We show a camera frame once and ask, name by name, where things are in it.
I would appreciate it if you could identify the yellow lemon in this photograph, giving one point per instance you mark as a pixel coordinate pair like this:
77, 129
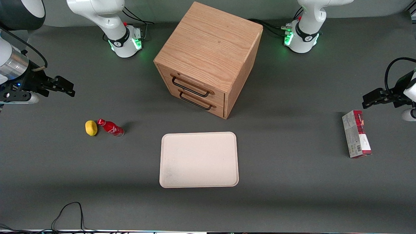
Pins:
91, 127

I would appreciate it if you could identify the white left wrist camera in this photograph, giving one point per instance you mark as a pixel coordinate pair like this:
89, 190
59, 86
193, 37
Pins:
410, 114

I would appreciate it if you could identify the red and white carton box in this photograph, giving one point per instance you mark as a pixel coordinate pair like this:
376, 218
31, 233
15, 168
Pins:
356, 134

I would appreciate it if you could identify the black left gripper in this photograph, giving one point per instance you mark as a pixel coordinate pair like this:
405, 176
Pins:
397, 93

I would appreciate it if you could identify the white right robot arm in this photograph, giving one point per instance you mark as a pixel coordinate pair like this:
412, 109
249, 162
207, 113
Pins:
114, 31

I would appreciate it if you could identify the beige rectangular tray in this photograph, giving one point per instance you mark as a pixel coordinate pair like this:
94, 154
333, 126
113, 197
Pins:
199, 160

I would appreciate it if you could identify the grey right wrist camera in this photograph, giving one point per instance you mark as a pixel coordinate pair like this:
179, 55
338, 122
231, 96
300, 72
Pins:
18, 97

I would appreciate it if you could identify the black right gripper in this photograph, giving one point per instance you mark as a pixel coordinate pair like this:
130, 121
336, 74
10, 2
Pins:
30, 80

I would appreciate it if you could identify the red coke bottle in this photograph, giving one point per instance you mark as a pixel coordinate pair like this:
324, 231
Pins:
112, 128

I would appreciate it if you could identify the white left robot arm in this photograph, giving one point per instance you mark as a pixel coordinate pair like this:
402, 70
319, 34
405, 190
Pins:
304, 32

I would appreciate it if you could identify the wooden two-drawer cabinet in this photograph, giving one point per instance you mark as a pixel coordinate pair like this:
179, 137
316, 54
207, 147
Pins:
208, 55

